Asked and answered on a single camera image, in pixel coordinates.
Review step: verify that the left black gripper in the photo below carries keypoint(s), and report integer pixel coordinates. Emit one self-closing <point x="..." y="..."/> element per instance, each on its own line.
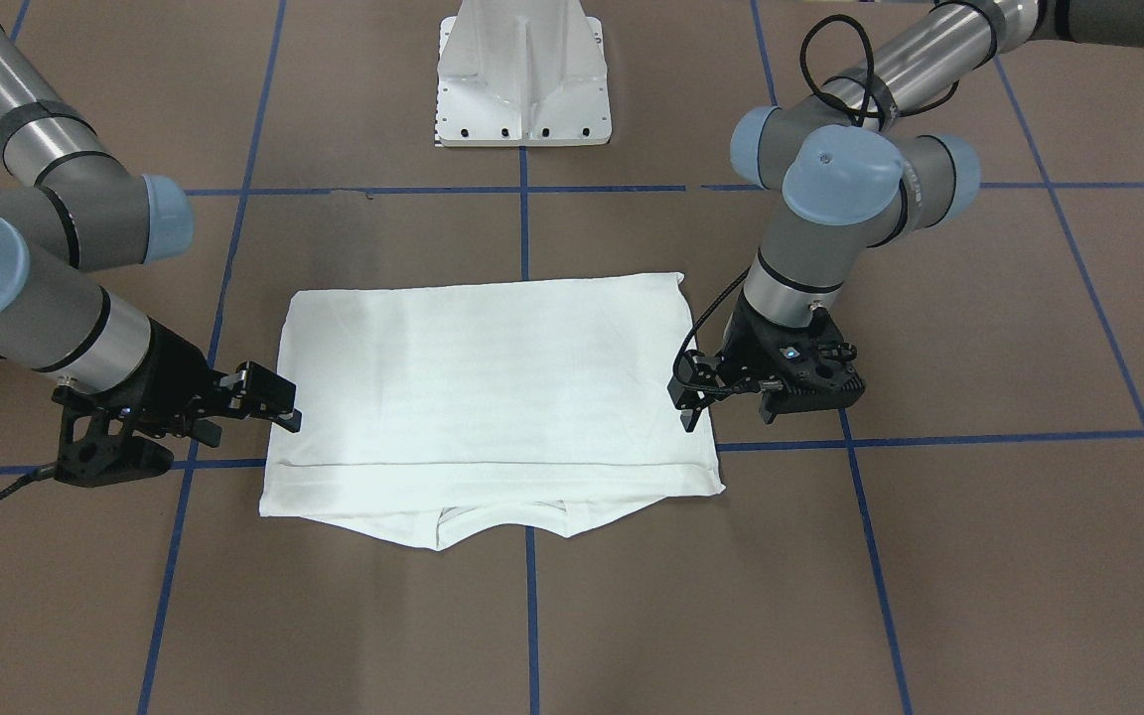
<point x="743" y="341"/>

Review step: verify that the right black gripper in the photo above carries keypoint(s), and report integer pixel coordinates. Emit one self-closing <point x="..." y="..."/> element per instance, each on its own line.
<point x="168" y="372"/>

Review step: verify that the white long-sleeve printed shirt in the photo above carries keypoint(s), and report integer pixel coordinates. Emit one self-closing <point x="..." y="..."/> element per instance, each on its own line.
<point x="433" y="414"/>

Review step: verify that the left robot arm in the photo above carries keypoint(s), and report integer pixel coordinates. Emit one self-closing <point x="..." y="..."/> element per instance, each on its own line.
<point x="846" y="187"/>

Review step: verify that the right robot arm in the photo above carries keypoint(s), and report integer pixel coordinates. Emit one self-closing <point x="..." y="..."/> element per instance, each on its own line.
<point x="123" y="380"/>

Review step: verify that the white camera mast base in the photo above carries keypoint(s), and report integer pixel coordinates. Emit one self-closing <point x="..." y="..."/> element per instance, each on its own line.
<point x="522" y="74"/>

